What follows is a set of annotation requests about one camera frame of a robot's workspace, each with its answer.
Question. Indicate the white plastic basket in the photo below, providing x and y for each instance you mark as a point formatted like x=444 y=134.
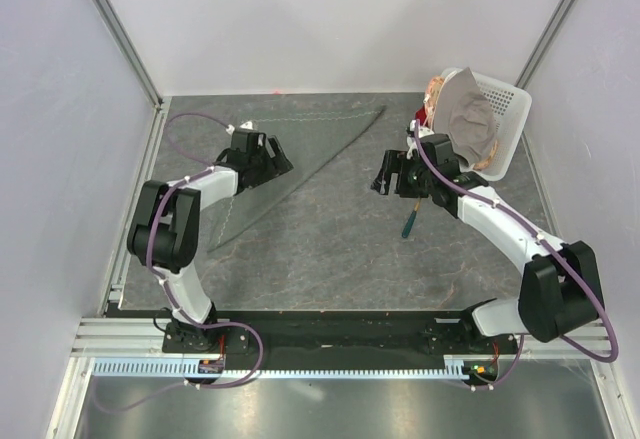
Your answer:
x=511 y=107

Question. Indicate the aluminium frame post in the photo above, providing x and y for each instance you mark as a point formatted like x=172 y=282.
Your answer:
x=545 y=41
x=128 y=50

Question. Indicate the patterned pink cloth in basket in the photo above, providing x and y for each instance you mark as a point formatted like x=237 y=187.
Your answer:
x=432 y=92

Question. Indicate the grey cloth in basket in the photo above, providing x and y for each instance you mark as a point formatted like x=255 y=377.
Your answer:
x=465 y=115

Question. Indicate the left aluminium frame post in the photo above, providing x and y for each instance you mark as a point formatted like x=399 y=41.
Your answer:
x=128 y=50

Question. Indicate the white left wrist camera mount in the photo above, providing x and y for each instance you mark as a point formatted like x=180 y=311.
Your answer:
x=248 y=125

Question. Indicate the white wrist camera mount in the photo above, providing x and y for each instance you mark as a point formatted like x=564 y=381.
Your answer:
x=248 y=125
x=415 y=131

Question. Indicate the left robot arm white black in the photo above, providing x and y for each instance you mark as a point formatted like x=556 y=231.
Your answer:
x=164 y=230

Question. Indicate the grey-green cloth napkin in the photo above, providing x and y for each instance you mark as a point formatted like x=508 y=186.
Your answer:
x=310 y=140

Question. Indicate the slotted cable duct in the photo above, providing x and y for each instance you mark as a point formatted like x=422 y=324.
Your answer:
x=453 y=369

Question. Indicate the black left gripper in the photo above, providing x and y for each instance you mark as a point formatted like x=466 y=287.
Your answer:
x=275 y=166

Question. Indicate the red cloth in basket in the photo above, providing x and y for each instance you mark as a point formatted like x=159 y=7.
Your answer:
x=424 y=117

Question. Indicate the gold spoon green handle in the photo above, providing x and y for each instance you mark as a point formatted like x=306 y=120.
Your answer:
x=406 y=231

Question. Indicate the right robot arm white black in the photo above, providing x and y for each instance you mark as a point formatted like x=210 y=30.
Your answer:
x=560 y=289

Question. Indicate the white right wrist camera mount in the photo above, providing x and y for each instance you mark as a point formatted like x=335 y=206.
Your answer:
x=415 y=131

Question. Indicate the right aluminium frame post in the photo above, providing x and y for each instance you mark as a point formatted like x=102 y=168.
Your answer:
x=545 y=41

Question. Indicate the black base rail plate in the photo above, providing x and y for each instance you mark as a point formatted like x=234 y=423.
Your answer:
x=431 y=333

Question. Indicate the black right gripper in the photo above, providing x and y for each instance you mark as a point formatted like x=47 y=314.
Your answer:
x=395 y=161

